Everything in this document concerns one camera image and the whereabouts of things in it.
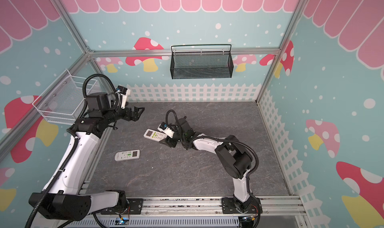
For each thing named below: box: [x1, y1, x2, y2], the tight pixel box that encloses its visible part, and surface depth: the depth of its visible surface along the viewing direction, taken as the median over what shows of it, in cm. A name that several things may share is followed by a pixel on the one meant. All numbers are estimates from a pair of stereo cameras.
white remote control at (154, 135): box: [143, 128, 168, 142], surface depth 87 cm
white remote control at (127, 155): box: [114, 149, 141, 161], surface depth 93 cm
